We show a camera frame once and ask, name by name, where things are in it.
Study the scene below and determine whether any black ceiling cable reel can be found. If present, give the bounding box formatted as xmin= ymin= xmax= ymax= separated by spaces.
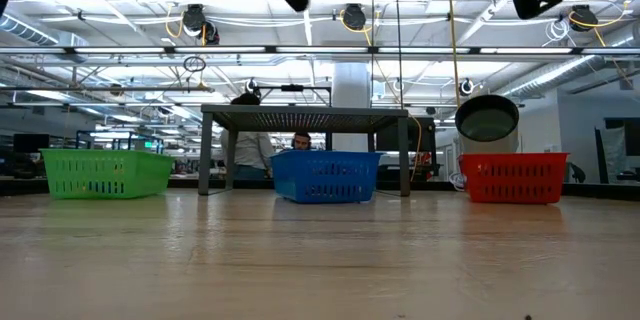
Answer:
xmin=180 ymin=3 xmax=221 ymax=46
xmin=568 ymin=3 xmax=599 ymax=31
xmin=341 ymin=3 xmax=368 ymax=32

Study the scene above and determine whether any green plastic basket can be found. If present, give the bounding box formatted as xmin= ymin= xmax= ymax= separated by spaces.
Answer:
xmin=40 ymin=148 xmax=175 ymax=200

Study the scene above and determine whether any yellow hanging cable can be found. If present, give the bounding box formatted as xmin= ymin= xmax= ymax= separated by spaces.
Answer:
xmin=446 ymin=0 xmax=461 ymax=109

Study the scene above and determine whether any hanging cable loop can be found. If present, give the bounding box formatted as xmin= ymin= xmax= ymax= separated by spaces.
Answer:
xmin=182 ymin=55 xmax=207 ymax=74

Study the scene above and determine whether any person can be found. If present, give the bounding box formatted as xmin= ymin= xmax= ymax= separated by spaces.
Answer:
xmin=289 ymin=132 xmax=314 ymax=152
xmin=219 ymin=92 xmax=276 ymax=181

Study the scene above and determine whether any black monitor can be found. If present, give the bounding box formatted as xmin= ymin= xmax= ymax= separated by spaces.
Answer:
xmin=13 ymin=133 xmax=51 ymax=155

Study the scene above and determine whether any black office chair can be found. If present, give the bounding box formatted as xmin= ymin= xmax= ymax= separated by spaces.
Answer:
xmin=567 ymin=162 xmax=587 ymax=185

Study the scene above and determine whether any grey perforated metal shelf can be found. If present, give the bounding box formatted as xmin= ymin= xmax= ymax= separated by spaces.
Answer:
xmin=198 ymin=104 xmax=414 ymax=199

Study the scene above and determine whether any black background workstation frame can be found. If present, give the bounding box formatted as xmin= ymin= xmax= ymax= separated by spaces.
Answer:
xmin=74 ymin=129 xmax=165 ymax=155

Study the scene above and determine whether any blue plastic basket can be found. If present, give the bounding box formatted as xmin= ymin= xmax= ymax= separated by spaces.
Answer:
xmin=269 ymin=150 xmax=384 ymax=205

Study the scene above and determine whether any red plastic basket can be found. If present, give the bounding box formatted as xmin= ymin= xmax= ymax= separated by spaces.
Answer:
xmin=458 ymin=152 xmax=570 ymax=205

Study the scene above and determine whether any black hanging cable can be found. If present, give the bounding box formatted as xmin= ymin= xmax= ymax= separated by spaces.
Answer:
xmin=392 ymin=0 xmax=405 ymax=107

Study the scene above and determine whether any black overhead camera rig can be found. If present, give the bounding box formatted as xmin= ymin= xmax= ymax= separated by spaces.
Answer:
xmin=252 ymin=84 xmax=334 ymax=109

